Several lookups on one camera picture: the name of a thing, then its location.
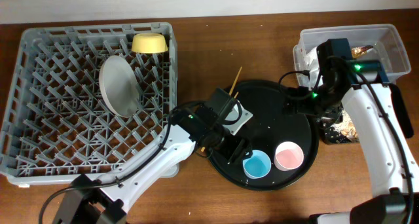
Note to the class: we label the white napkin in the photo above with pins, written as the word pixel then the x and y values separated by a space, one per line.
pixel 312 65

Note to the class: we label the pink cup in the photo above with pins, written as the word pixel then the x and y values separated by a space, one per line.
pixel 288 156

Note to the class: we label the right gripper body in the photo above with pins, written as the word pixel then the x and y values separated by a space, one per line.
pixel 295 106

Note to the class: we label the round black serving tray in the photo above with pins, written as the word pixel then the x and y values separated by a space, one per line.
pixel 268 127

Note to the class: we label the clear plastic bin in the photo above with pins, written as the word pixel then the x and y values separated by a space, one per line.
pixel 388 47

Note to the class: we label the brown snack wrapper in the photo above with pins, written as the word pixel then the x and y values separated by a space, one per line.
pixel 359 51

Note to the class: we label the black rectangular tray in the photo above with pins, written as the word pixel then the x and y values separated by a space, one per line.
pixel 327 135

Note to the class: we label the yellow bowl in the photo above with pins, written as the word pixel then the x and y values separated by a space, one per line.
pixel 149 43

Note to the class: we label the food scraps and rice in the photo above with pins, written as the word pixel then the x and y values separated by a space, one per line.
pixel 345 128

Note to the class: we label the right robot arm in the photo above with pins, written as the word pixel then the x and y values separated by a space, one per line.
pixel 364 91

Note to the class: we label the blue cup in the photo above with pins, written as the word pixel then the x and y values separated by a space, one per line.
pixel 258 165

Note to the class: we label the wooden chopstick lower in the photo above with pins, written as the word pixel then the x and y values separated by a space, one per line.
pixel 203 148

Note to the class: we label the wooden chopstick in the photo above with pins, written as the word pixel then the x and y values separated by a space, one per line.
pixel 235 81
pixel 203 148

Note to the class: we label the grey round plate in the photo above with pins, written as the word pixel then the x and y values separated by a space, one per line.
pixel 118 86

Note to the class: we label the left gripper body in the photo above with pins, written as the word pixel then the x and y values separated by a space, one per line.
pixel 232 145

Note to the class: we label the grey plastic dishwasher rack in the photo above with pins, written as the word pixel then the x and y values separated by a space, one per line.
pixel 56 125

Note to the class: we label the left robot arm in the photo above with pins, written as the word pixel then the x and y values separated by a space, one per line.
pixel 211 124

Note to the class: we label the wooden chopstick upper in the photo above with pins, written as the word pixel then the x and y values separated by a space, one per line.
pixel 235 81

